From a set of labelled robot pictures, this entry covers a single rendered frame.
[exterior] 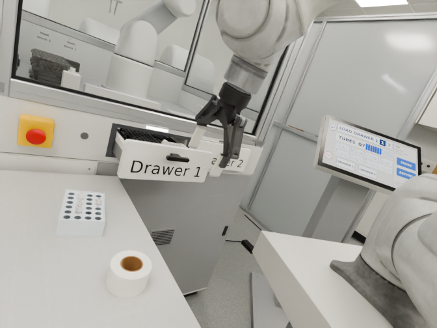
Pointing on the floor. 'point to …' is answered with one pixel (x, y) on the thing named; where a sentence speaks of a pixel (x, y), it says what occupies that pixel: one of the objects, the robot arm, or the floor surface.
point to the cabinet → (165, 211)
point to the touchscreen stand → (264, 295)
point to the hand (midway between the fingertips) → (203, 157)
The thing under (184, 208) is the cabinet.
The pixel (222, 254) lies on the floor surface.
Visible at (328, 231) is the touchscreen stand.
